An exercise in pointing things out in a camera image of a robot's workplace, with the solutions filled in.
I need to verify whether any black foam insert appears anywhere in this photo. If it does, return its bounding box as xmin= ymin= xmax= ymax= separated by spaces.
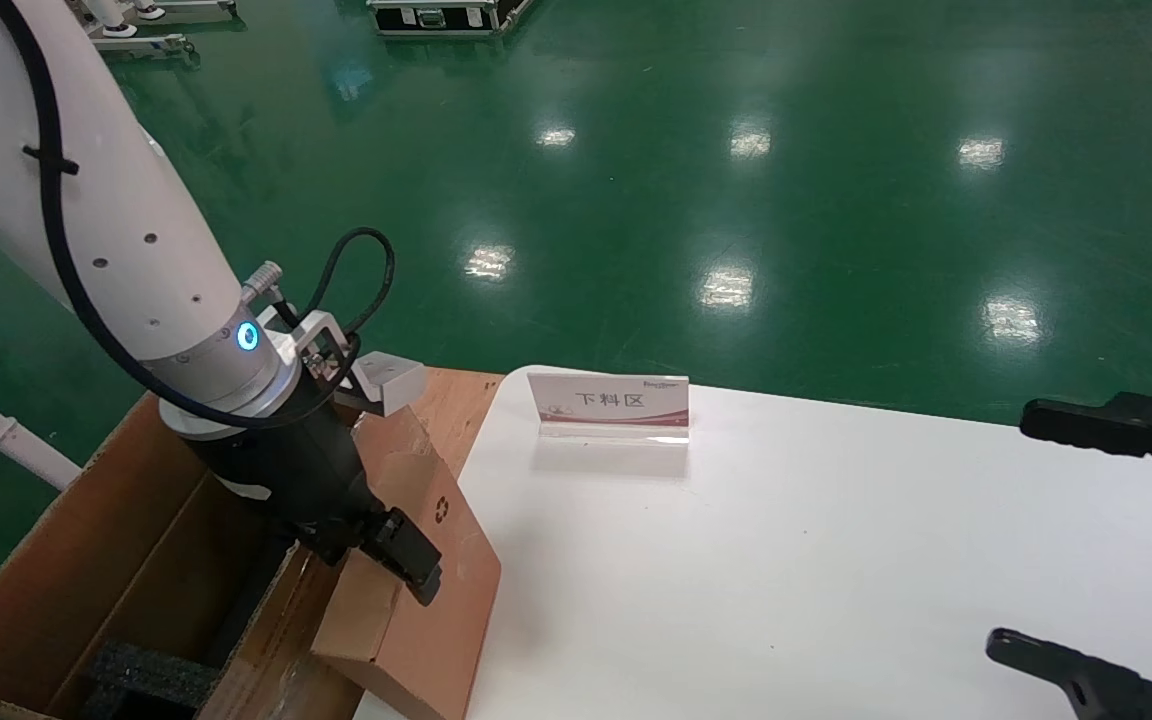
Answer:
xmin=81 ymin=642 xmax=222 ymax=720

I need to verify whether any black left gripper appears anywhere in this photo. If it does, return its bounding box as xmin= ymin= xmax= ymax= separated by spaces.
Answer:
xmin=176 ymin=375 xmax=444 ymax=607

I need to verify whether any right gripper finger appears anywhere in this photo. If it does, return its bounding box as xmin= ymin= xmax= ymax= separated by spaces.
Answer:
xmin=1021 ymin=390 xmax=1152 ymax=501
xmin=986 ymin=630 xmax=1152 ymax=720

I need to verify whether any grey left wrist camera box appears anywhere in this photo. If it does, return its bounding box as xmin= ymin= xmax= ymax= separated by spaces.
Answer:
xmin=294 ymin=312 xmax=428 ymax=419

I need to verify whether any black flight case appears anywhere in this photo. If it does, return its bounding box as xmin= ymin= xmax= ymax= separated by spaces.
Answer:
xmin=368 ymin=0 xmax=537 ymax=38

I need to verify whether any acrylic sign with red stripe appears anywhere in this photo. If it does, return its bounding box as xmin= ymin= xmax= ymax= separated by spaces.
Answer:
xmin=526 ymin=372 xmax=691 ymax=448

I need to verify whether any large brown cardboard box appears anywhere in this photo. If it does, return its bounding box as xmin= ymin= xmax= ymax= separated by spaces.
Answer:
xmin=0 ymin=393 xmax=503 ymax=720

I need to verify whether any thick black braided cable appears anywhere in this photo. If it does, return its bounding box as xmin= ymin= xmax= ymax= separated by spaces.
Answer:
xmin=0 ymin=0 xmax=362 ymax=431

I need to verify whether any white wheeled robot stand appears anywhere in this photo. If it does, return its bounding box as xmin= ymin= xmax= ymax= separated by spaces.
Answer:
xmin=71 ymin=0 xmax=242 ymax=66

